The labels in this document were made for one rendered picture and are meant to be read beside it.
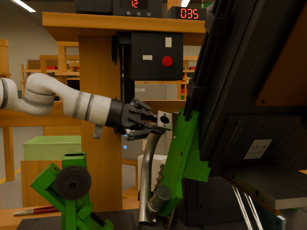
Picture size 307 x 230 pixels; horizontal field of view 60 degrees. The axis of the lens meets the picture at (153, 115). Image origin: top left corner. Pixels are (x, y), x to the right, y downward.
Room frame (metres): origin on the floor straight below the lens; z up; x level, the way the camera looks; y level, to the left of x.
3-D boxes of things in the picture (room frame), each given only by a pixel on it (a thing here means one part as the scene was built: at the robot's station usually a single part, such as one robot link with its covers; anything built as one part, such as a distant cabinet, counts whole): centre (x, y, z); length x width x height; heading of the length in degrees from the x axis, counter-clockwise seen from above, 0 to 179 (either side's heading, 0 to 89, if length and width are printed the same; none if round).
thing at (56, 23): (0.99, -0.10, 1.52); 0.90 x 0.25 x 0.04; 102
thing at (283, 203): (0.65, -0.25, 1.11); 0.39 x 0.16 x 0.03; 12
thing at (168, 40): (0.92, 0.00, 1.42); 0.17 x 0.12 x 0.15; 102
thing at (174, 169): (0.66, -0.09, 1.17); 0.13 x 0.12 x 0.20; 102
